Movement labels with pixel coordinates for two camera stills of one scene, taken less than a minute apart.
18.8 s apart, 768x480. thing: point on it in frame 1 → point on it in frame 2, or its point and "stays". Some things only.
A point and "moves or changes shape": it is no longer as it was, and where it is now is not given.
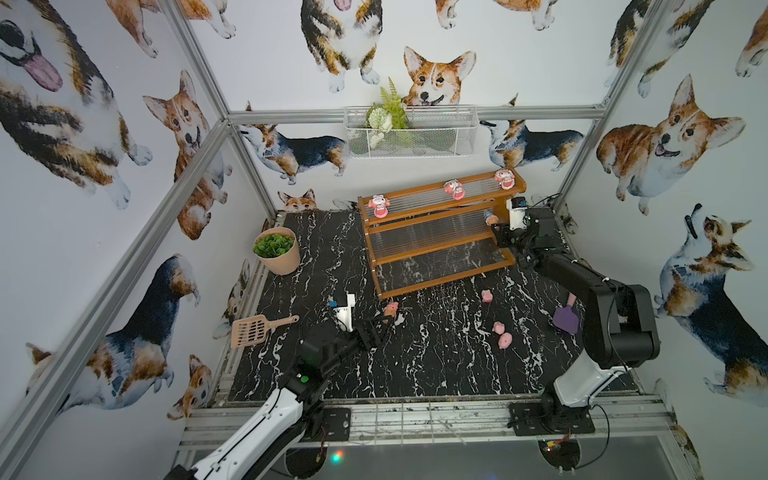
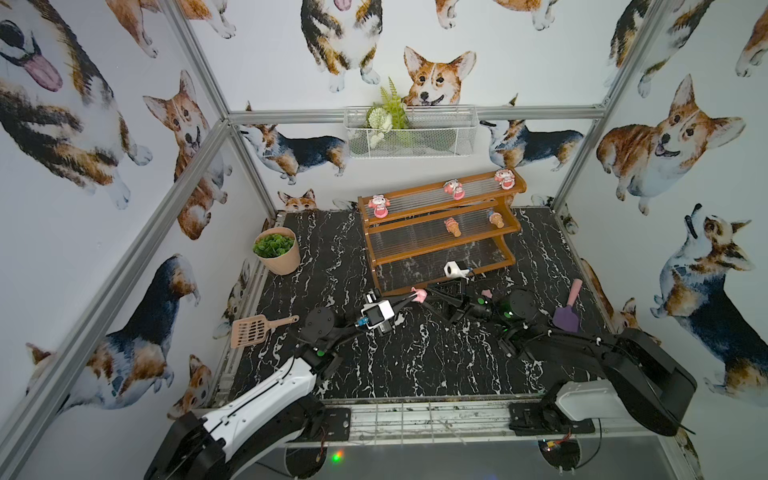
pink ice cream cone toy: x=391 y=309 moves or changes shape
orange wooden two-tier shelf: x=430 y=234 stays
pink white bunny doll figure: x=505 y=178 stays
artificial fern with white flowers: x=390 y=114 stays
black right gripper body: x=518 y=237 → x=477 y=307
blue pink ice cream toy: x=489 y=217 stays
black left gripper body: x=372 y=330 → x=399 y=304
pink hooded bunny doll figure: x=380 y=203 stays
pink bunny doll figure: x=453 y=186 stays
